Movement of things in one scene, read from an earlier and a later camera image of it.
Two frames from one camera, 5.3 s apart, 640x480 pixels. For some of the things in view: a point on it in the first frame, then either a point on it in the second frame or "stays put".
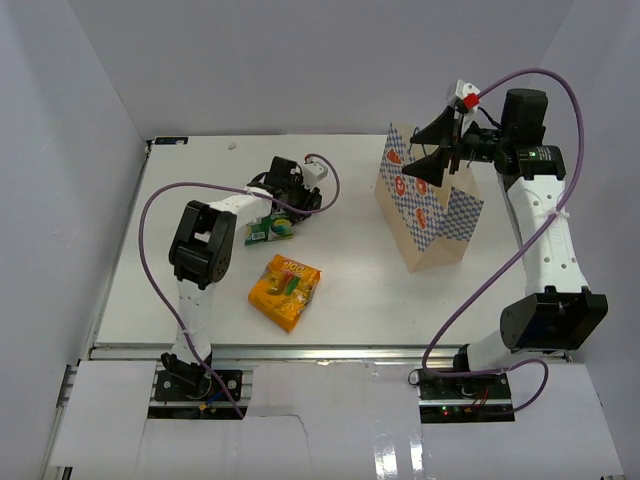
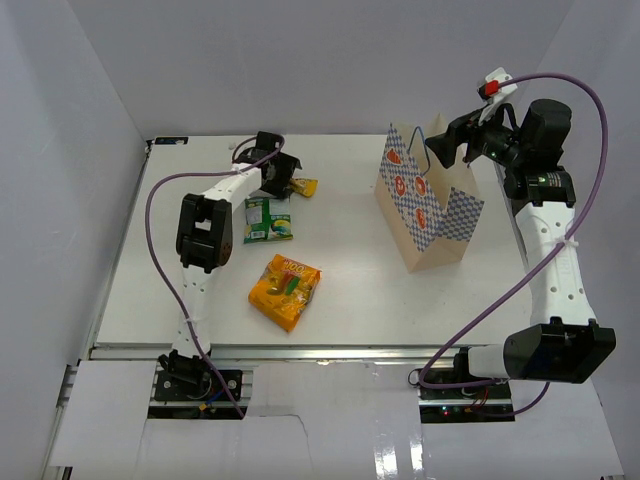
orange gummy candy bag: x=283 y=291 stays put
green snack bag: x=274 y=227 stays put
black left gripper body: x=299 y=197 → x=283 y=169
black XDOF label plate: x=171 y=140 stays put
